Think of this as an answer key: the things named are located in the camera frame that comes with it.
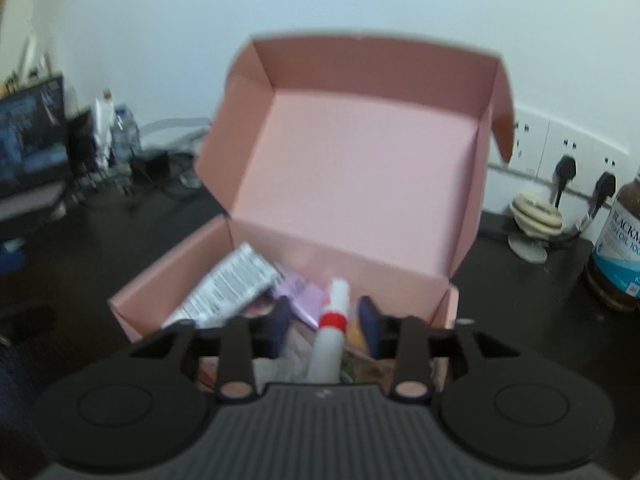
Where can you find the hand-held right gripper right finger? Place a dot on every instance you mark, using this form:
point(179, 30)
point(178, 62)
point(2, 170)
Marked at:
point(371, 327)

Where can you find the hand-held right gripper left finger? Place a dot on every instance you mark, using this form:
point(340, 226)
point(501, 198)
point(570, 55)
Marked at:
point(276, 327)

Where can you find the clear bag of alcohol pads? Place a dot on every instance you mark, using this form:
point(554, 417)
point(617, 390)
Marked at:
point(282, 360)

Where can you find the white spray bottle red band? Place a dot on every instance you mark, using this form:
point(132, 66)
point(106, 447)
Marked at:
point(325, 355)

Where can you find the white ointment tube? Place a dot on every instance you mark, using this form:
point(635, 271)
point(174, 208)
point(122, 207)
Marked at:
point(225, 285)

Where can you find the pink cardboard box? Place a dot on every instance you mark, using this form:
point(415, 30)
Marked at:
point(360, 170)

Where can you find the black desktop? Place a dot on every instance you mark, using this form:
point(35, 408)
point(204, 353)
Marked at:
point(525, 300)

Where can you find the purple packet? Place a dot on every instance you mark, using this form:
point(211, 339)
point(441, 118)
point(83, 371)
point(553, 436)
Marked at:
point(305, 300)

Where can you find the small grey puck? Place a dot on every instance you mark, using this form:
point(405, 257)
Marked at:
point(190, 180)

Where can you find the black power adapter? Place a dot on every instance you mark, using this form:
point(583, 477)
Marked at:
point(151, 166)

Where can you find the clear water bottle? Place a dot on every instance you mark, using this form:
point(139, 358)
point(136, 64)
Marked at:
point(125, 135)

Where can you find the black power plug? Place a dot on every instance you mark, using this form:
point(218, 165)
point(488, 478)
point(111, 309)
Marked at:
point(605, 186)
point(565, 167)

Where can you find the brown supplement bottle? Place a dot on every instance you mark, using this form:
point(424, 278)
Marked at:
point(617, 260)

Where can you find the white plastic bottle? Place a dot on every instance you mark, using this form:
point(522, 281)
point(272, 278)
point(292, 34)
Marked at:
point(103, 130)

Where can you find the small black box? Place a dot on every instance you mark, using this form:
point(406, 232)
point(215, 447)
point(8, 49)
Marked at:
point(81, 142)

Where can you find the black laptop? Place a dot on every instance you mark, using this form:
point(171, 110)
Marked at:
point(30, 135)

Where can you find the white wall socket plate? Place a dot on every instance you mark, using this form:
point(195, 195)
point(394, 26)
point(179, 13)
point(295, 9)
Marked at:
point(532, 135)
point(570, 135)
point(612, 152)

